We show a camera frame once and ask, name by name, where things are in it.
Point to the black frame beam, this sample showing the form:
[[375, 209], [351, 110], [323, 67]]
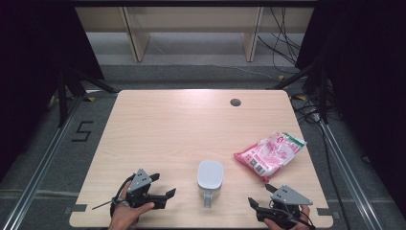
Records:
[[191, 3]]

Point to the black metal stand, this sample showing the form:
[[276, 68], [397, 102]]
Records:
[[63, 99], [323, 96]]

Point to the clear seasoning container white lid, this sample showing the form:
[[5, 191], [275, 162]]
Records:
[[210, 174]]

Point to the person's left hand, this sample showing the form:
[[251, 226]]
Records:
[[124, 218]]

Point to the aluminium floor rail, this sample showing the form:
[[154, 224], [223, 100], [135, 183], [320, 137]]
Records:
[[348, 172], [41, 166]]

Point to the black curtain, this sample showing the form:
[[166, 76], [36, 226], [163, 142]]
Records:
[[367, 80], [38, 64]]

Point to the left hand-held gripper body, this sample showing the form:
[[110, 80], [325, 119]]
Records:
[[139, 180]]

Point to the grey power adapter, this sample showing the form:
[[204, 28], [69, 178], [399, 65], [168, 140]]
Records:
[[314, 115]]

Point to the pink and white plastic bag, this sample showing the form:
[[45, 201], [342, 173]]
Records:
[[271, 153]]

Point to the grey table bracket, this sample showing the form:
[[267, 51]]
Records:
[[325, 211], [78, 208]]

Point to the person's right hand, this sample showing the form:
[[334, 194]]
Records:
[[303, 225]]

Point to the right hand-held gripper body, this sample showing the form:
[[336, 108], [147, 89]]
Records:
[[288, 198]]

